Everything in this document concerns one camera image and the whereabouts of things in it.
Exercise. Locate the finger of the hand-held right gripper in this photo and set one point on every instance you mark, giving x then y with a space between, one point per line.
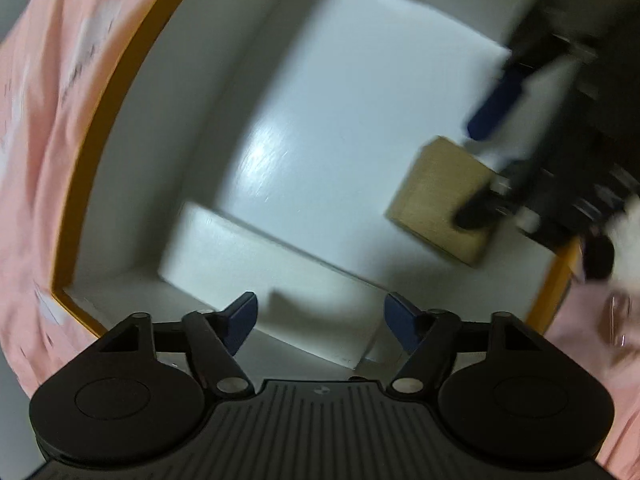
492 107
482 210

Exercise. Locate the small wooden block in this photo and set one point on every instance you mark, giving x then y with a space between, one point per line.
430 195

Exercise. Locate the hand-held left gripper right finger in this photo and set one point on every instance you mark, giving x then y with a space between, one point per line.
402 321

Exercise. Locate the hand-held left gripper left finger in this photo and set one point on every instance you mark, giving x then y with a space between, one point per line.
242 321

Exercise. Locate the orange cardboard box white inside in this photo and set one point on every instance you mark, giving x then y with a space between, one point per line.
350 110

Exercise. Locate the pink printed blanket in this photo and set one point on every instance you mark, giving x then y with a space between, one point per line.
40 160

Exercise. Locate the white plush toy black hat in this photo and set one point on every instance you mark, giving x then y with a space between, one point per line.
627 240

